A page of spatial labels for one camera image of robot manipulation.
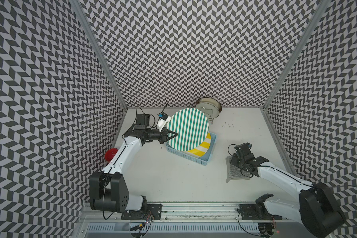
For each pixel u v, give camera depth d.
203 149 0.93
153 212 0.72
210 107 1.00
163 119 0.71
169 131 0.77
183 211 0.75
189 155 0.89
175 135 0.77
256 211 0.67
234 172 0.85
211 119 1.09
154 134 0.70
